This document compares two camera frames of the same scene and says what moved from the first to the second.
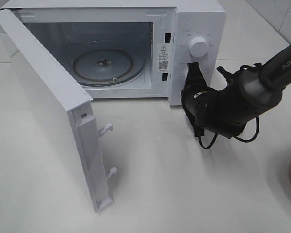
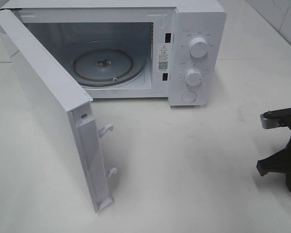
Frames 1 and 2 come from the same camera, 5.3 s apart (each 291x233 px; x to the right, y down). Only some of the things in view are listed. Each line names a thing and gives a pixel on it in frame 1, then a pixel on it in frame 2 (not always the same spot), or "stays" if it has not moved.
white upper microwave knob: x=198 y=46 stays
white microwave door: x=67 y=107 stays
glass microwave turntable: x=107 y=67 stays
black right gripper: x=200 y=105 -> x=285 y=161
